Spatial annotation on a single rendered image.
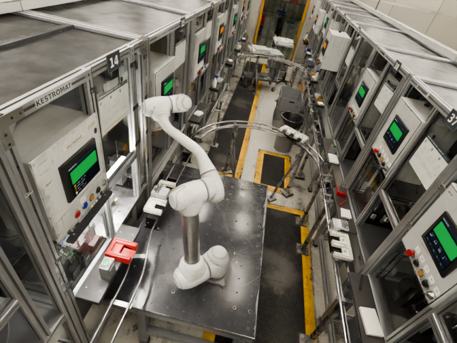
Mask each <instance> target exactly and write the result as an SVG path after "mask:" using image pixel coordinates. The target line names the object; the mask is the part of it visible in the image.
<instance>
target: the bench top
mask: <svg viewBox="0 0 457 343"><path fill-rule="evenodd" d="M219 175H220V178H221V180H222V183H223V187H224V199H223V200H222V201H219V202H218V203H211V202H210V201H205V202H203V205H202V208H201V211H200V212H199V243H200V255H201V256H202V255H204V254H205V253H206V252H207V251H208V250H209V249H210V248H212V247H213V246H222V247H224V248H225V249H226V251H227V253H228V255H229V263H228V269H227V272H226V278H225V286H224V287H221V286H220V285H217V284H212V283H209V282H203V283H201V284H199V285H197V286H195V287H193V288H191V289H179V288H178V287H177V285H176V284H175V281H174V279H173V273H174V271H175V269H176V268H177V267H178V266H179V264H180V260H181V258H182V257H183V256H184V245H183V234H182V215H181V214H180V213H179V211H177V210H174V209H173V208H172V207H171V206H170V203H168V205H167V207H166V209H165V211H164V212H163V213H162V214H161V216H160V218H159V221H158V227H159V230H158V231H157V230H153V232H152V236H151V240H150V246H149V251H148V254H149V259H147V263H146V268H145V272H144V274H143V278H142V280H141V284H140V286H139V288H138V290H137V292H136V294H135V296H134V299H133V301H132V304H133V305H132V307H131V308H132V309H135V310H139V311H142V312H147V313H150V314H155V315H158V316H162V317H165V318H168V319H173V320H176V321H181V322H184V323H189V324H191V325H196V326H200V327H204V328H207V329H212V330H215V331H219V332H222V333H227V334H230V335H233V336H238V337H241V338H245V339H249V340H254V339H255V333H256V319H257V311H258V296H259V288H260V273H261V265H262V254H263V240H264V234H265V219H266V212H267V198H268V189H269V186H267V185H263V184H258V183H255V182H250V181H247V180H242V179H238V178H233V177H230V176H225V175H222V174H219ZM199 179H201V175H200V171H199V169H196V168H193V167H188V166H186V167H185V168H184V171H183V172H182V175H181V176H180V180H179V182H178V183H177V186H179V185H181V184H184V183H187V182H190V181H193V180H199ZM242 189H243V190H242ZM214 206H216V208H215V207H214ZM145 225H146V218H145V220H144V221H143V223H142V225H141V227H140V229H141V231H140V233H139V235H138V236H137V239H136V242H135V243H137V245H138V249H137V251H136V253H135V254H145V255H146V251H147V246H148V240H149V237H150V232H151V230H152V229H149V228H146V227H145ZM144 262H145V259H143V258H133V259H132V261H131V265H130V268H129V272H128V274H127V276H126V279H125V281H124V283H123V285H122V287H121V289H120V291H119V293H118V295H117V297H116V298H115V299H117V300H120V301H124V302H127V303H129V302H130V300H131V298H132V296H133V294H134V292H135V289H136V287H137V285H138V283H139V279H140V278H141V274H142V271H143V266H144ZM127 267H128V264H126V263H123V264H122V266H121V267H120V269H119V271H118V273H117V274H116V277H115V278H114V280H113V282H112V284H111V285H110V287H109V289H108V291H107V293H106V294H105V297H104V298H103V300H102V301H106V302H109V303H110V302H111V300H112V299H113V298H114V295H115V294H116V291H117V290H118V288H119V286H120V284H121V282H122V280H123V278H124V275H125V274H126V270H127ZM249 310H250V311H251V313H249ZM231 323H233V325H231Z"/></svg>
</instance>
